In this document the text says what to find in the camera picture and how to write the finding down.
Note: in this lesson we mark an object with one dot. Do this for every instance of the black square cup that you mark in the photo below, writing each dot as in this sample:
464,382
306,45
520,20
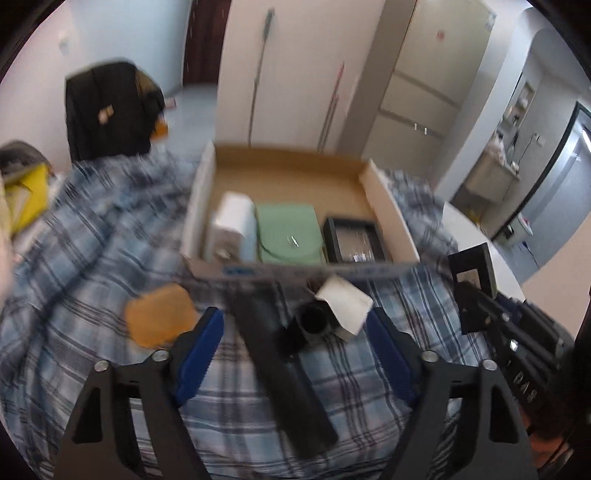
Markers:
300,337

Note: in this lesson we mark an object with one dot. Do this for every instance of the pink cloth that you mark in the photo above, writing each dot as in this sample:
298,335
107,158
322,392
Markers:
497,145

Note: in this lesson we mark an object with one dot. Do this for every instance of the black box grey label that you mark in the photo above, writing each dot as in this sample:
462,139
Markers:
455,263

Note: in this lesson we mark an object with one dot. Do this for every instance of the yellow bag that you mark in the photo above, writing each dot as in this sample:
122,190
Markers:
34,194

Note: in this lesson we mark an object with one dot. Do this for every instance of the dark brown door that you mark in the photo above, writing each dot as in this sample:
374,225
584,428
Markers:
203,41

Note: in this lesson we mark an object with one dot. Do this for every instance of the beige refrigerator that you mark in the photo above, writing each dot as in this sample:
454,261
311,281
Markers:
429,69

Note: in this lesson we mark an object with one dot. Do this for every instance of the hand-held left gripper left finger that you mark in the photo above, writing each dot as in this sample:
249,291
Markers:
198,355

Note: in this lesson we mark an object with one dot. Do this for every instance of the long black case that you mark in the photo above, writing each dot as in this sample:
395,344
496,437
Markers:
286,383

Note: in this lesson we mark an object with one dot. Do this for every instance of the shallow cardboard box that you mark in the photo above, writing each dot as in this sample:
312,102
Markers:
286,184

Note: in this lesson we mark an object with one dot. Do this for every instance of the black jacket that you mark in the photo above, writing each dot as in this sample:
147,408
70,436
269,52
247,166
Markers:
106,110

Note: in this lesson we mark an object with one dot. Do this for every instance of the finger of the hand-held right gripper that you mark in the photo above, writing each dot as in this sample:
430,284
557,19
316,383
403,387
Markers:
531,314
480,307

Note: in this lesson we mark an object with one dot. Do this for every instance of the black framed tray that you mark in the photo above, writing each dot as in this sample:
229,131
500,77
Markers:
355,240

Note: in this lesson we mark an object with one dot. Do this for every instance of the wall niche shelf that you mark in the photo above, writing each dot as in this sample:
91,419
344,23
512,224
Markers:
519,104

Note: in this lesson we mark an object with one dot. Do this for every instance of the green pouch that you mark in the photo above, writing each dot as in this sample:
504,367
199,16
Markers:
286,230

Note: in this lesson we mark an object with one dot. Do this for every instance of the grey bag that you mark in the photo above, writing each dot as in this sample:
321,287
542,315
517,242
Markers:
18,154

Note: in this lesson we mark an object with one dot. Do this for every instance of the small white box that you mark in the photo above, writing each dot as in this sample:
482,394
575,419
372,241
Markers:
346,302

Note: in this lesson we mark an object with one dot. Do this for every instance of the blue plaid tablecloth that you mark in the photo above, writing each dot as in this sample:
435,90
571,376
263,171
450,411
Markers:
92,277

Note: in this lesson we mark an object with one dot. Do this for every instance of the person's right hand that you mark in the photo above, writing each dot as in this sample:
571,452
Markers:
547,450

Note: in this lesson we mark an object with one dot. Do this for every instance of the dark framed glass door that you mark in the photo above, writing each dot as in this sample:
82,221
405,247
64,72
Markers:
561,152

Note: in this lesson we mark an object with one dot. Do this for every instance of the orange translucent plastic case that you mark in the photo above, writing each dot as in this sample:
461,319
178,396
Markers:
159,316

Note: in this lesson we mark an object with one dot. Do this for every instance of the beige vanity cabinet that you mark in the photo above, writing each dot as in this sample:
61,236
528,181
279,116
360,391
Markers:
489,177

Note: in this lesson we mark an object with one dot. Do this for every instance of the white charger block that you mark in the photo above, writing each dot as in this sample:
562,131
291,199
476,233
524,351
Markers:
233,221

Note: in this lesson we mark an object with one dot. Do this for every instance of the orange floor bag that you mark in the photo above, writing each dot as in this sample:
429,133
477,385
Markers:
161,129

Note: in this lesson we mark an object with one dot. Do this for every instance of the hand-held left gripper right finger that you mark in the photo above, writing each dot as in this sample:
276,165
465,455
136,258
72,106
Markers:
392,355

